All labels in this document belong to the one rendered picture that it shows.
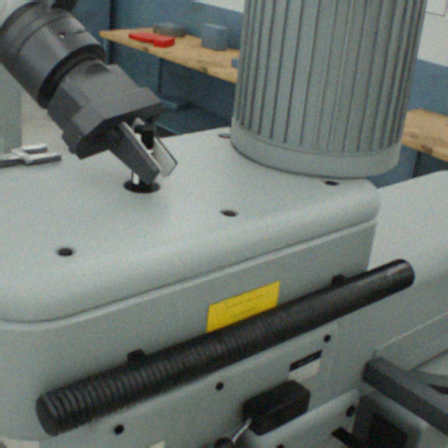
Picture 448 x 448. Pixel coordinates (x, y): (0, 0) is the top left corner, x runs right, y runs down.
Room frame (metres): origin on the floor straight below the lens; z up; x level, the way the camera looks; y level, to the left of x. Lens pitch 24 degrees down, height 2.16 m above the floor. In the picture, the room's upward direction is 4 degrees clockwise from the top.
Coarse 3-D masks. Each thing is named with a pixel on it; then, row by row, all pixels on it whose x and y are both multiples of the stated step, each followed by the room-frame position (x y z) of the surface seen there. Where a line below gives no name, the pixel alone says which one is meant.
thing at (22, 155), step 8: (40, 144) 0.76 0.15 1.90; (16, 152) 0.73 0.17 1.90; (24, 152) 0.73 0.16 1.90; (32, 152) 0.74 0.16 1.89; (40, 152) 0.75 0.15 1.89; (56, 152) 0.73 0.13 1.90; (0, 160) 0.70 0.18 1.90; (8, 160) 0.70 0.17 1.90; (16, 160) 0.71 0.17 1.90; (24, 160) 0.71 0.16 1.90; (32, 160) 0.71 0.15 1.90; (40, 160) 0.71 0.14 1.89; (48, 160) 0.72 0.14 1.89; (56, 160) 0.72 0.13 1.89
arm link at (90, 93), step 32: (64, 32) 0.72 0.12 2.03; (32, 64) 0.70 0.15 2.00; (64, 64) 0.70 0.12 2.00; (96, 64) 0.71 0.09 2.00; (32, 96) 0.71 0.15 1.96; (64, 96) 0.68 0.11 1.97; (96, 96) 0.68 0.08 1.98; (128, 96) 0.70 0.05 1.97; (64, 128) 0.68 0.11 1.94; (96, 128) 0.64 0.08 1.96
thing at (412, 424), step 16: (416, 368) 0.87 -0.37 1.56; (432, 368) 0.87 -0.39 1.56; (432, 384) 0.86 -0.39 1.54; (368, 400) 0.85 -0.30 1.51; (384, 400) 0.84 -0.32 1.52; (368, 416) 0.85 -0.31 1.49; (384, 416) 0.83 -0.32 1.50; (400, 416) 0.81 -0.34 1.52; (416, 416) 0.81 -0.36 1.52; (352, 432) 0.86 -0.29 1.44; (368, 432) 0.84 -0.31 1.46; (384, 432) 0.82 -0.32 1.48; (400, 432) 0.80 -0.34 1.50; (416, 432) 0.79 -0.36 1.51; (432, 432) 0.81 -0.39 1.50
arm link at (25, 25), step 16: (0, 0) 0.73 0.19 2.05; (16, 0) 0.74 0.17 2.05; (32, 0) 0.76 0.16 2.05; (48, 0) 0.74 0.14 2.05; (64, 0) 0.75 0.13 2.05; (0, 16) 0.74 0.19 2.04; (16, 16) 0.74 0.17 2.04; (32, 16) 0.72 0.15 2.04; (48, 16) 0.73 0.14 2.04; (64, 16) 0.74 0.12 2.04; (0, 32) 0.74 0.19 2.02; (16, 32) 0.72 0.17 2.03; (32, 32) 0.71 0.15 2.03; (0, 48) 0.72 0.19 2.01; (16, 48) 0.71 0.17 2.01
